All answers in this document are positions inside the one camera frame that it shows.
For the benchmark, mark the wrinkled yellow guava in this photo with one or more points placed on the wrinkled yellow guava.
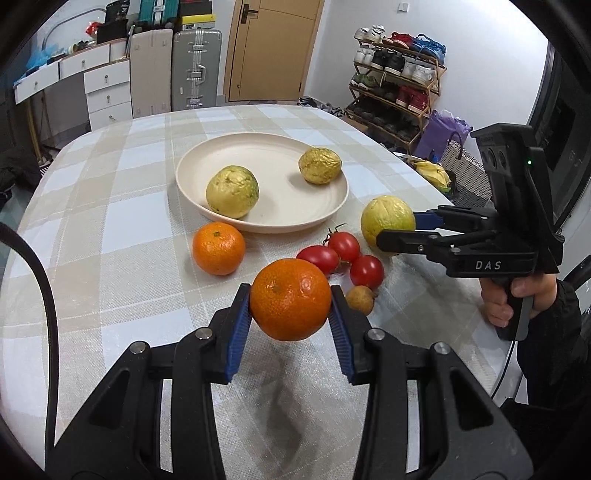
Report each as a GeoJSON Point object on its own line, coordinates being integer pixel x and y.
{"type": "Point", "coordinates": [320, 165]}

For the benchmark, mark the wooden shoe rack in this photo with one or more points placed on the wooden shoe rack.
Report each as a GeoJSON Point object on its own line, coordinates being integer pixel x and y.
{"type": "Point", "coordinates": [434, 78]}

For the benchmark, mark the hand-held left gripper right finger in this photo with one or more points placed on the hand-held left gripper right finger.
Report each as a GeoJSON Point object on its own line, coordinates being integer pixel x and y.
{"type": "Point", "coordinates": [342, 341]}

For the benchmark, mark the round red tomato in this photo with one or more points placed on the round red tomato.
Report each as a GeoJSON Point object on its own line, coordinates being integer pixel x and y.
{"type": "Point", "coordinates": [367, 271]}

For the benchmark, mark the row of shoes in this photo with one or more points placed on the row of shoes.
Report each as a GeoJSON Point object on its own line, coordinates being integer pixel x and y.
{"type": "Point", "coordinates": [392, 62]}

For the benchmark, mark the white drawer cabinet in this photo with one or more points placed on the white drawer cabinet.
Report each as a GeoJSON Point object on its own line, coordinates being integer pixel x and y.
{"type": "Point", "coordinates": [110, 97]}

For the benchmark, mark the beige suitcase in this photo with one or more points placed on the beige suitcase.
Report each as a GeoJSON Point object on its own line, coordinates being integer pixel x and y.
{"type": "Point", "coordinates": [152, 74]}

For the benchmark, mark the dark jacket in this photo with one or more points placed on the dark jacket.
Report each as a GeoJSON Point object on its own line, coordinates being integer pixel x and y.
{"type": "Point", "coordinates": [16, 173]}

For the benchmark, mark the brown longan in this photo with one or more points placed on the brown longan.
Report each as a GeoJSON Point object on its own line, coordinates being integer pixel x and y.
{"type": "Point", "coordinates": [361, 300]}

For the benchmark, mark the orange mandarin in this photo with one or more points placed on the orange mandarin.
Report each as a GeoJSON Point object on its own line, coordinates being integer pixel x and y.
{"type": "Point", "coordinates": [291, 300]}
{"type": "Point", "coordinates": [218, 249]}

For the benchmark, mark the smooth yellow-green guava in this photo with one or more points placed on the smooth yellow-green guava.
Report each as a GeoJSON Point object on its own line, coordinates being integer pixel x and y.
{"type": "Point", "coordinates": [385, 219]}

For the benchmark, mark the large yellow-green guava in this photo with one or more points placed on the large yellow-green guava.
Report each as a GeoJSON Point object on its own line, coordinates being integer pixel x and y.
{"type": "Point", "coordinates": [232, 191]}

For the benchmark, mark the cream round plate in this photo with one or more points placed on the cream round plate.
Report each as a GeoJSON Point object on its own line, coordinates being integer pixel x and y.
{"type": "Point", "coordinates": [277, 152]}

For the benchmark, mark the red tomato with stem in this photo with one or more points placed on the red tomato with stem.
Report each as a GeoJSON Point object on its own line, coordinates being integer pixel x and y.
{"type": "Point", "coordinates": [344, 246]}

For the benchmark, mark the yellow and black box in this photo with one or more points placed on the yellow and black box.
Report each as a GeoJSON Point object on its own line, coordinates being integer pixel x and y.
{"type": "Point", "coordinates": [196, 23]}

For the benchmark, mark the wooden door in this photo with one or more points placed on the wooden door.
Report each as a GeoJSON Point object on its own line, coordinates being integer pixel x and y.
{"type": "Point", "coordinates": [272, 50]}

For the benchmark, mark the beige checked tablecloth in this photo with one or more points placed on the beige checked tablecloth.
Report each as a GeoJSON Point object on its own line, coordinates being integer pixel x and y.
{"type": "Point", "coordinates": [115, 207]}

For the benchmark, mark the teal suitcase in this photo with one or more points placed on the teal suitcase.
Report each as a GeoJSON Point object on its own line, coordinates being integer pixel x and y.
{"type": "Point", "coordinates": [153, 11]}

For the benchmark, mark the person's right forearm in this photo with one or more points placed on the person's right forearm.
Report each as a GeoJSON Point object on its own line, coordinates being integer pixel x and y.
{"type": "Point", "coordinates": [554, 360]}

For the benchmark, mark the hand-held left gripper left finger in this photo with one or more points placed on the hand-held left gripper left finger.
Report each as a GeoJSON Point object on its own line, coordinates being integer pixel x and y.
{"type": "Point", "coordinates": [238, 337]}

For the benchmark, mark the silver suitcase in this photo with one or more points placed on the silver suitcase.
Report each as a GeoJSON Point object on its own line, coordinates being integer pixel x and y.
{"type": "Point", "coordinates": [196, 69]}

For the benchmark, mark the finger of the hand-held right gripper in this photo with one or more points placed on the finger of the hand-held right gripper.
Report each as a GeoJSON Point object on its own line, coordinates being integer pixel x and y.
{"type": "Point", "coordinates": [427, 220]}
{"type": "Point", "coordinates": [406, 243]}

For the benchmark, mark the grey woven basket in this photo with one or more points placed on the grey woven basket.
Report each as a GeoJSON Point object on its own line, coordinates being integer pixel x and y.
{"type": "Point", "coordinates": [468, 170]}

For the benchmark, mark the white desk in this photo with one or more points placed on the white desk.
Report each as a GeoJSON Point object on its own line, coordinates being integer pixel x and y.
{"type": "Point", "coordinates": [60, 71]}

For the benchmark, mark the oblong red tomato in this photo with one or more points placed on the oblong red tomato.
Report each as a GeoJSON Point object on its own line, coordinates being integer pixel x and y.
{"type": "Point", "coordinates": [316, 258]}

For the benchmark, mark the purple bag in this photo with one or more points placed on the purple bag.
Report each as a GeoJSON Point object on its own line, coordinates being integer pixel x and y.
{"type": "Point", "coordinates": [436, 134]}

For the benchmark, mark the person's right hand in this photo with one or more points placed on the person's right hand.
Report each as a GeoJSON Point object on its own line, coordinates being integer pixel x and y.
{"type": "Point", "coordinates": [494, 304]}

